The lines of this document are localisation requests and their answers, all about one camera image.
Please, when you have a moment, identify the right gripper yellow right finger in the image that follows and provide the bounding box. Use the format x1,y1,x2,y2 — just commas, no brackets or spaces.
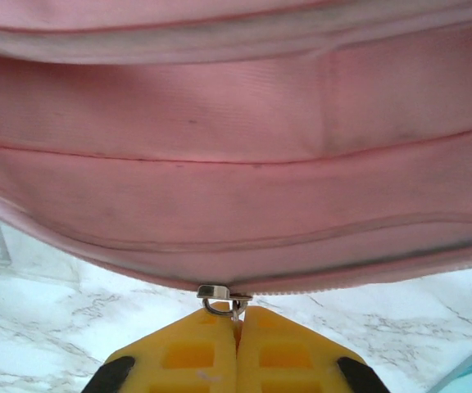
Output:
238,305,388,393

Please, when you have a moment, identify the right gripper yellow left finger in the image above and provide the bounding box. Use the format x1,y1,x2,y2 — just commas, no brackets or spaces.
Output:
82,302,239,393

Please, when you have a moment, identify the silver zipper pull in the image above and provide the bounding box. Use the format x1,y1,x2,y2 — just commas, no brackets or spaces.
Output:
197,284,254,328

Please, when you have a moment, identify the clear plastic ruler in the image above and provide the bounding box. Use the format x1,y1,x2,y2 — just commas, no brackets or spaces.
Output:
0,208,82,287

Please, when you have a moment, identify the pink school backpack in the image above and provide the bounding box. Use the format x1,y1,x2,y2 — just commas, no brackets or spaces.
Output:
0,0,472,298

